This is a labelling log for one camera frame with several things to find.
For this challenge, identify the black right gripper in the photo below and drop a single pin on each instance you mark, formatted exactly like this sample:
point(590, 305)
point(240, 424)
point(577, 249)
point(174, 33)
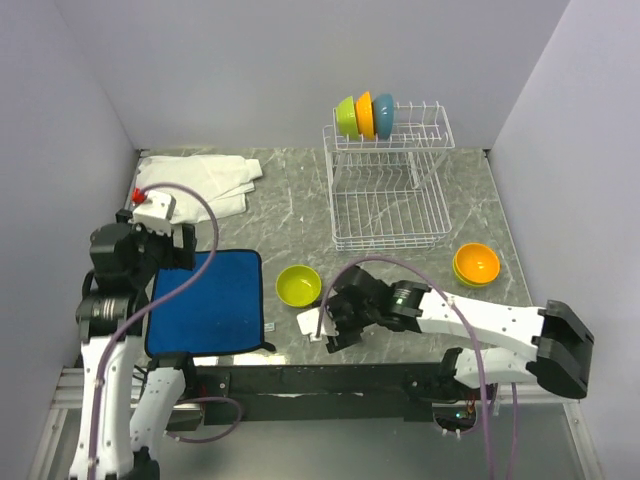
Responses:
point(345, 338)

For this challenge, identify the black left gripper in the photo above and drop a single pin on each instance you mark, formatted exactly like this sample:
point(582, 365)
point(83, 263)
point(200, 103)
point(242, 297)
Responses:
point(176, 255)

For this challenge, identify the yellow-green bowl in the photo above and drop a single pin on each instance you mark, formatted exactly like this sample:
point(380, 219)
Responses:
point(298, 286)

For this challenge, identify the lime green bowl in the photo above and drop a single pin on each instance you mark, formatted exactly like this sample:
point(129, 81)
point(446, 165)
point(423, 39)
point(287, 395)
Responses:
point(346, 119)

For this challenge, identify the blue bowl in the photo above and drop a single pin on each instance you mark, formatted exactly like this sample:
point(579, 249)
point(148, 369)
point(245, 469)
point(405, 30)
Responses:
point(383, 113)

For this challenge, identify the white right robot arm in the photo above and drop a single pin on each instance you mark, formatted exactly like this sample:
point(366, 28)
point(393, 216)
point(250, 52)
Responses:
point(550, 345)

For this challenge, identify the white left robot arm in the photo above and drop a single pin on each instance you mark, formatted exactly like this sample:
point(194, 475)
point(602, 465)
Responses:
point(115, 442)

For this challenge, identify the black base bar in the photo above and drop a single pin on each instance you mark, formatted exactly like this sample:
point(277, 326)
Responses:
point(329, 392)

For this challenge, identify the green bowl under right stack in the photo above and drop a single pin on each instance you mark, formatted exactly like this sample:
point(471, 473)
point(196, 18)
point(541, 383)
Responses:
point(476, 275)

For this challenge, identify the blue microfiber cloth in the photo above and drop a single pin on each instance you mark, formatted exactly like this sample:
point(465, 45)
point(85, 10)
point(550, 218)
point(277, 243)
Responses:
point(220, 314)

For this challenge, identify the orange bowl right stack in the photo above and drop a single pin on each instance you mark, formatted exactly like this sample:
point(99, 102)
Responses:
point(476, 253)

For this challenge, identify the white folded cloth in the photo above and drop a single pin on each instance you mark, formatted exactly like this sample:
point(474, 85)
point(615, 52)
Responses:
point(222, 180)

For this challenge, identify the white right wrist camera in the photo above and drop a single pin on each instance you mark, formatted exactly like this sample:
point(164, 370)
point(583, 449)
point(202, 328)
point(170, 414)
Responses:
point(308, 325)

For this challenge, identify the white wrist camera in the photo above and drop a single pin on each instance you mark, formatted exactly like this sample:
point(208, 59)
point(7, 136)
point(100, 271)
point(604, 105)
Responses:
point(152, 205)
point(308, 325)

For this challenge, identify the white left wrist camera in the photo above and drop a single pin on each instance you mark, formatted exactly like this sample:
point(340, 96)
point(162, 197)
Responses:
point(152, 205)

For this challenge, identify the white wire dish rack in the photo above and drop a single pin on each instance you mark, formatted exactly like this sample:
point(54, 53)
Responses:
point(385, 193)

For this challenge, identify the aluminium rail frame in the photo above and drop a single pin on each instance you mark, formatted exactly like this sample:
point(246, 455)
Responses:
point(68, 396)

